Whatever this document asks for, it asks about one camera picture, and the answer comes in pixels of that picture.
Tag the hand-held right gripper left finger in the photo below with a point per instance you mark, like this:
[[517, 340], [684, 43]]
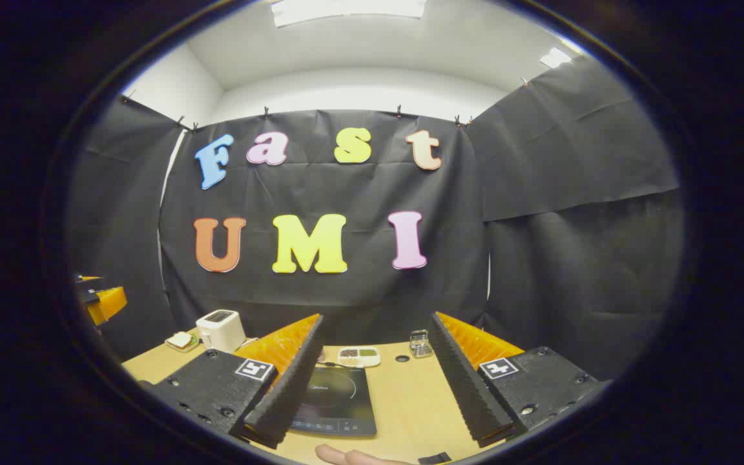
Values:
[[294, 387]]

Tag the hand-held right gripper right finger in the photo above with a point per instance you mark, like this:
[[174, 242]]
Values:
[[465, 387]]

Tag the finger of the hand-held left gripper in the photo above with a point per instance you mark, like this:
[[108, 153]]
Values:
[[89, 278], [108, 303]]

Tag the black induction cooktop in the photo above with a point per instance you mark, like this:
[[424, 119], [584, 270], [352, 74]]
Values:
[[340, 400]]

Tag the white divided dish of grains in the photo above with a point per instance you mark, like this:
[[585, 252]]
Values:
[[346, 363]]

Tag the small black block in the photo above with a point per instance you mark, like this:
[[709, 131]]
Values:
[[434, 459]]

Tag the white bread sandwich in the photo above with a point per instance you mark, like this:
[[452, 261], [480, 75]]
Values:
[[181, 339]]

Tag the white toaster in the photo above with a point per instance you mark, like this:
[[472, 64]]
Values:
[[223, 332]]

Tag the small pale green tray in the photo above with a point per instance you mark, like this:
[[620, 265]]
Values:
[[186, 350]]

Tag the small ceiling light panel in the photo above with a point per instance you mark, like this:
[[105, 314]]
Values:
[[554, 58]]

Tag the large ceiling light panel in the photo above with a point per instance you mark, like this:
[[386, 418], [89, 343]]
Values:
[[346, 10]]

